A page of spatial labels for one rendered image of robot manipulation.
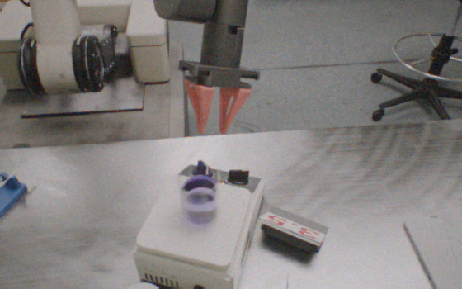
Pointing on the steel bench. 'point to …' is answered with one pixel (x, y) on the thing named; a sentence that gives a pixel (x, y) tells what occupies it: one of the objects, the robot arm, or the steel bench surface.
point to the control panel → (242, 185)
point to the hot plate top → (214, 234)
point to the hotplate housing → (148, 264)
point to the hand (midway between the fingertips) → (212, 128)
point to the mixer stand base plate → (438, 248)
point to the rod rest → (10, 192)
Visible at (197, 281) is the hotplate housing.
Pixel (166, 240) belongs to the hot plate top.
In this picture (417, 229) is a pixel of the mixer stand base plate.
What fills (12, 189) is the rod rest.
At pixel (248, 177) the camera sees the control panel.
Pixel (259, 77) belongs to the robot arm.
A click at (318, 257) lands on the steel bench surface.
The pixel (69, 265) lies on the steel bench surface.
